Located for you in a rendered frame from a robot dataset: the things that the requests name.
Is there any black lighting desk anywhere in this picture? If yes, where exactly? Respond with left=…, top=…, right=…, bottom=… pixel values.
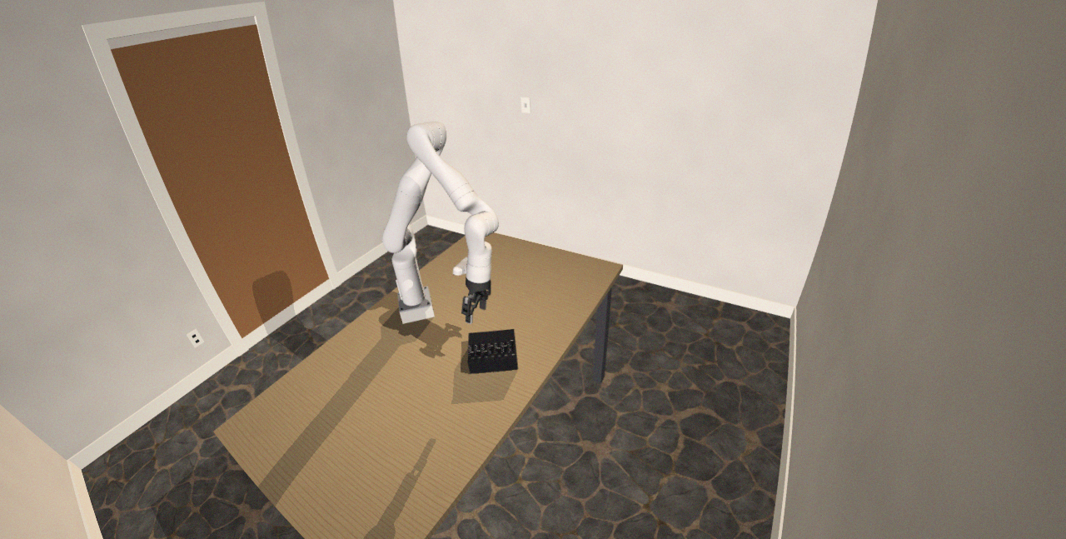
left=468, top=329, right=518, bottom=373

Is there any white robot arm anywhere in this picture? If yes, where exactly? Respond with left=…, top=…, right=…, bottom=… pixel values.
left=382, top=123, right=499, bottom=306

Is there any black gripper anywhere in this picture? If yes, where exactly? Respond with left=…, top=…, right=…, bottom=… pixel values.
left=461, top=278, right=491, bottom=324

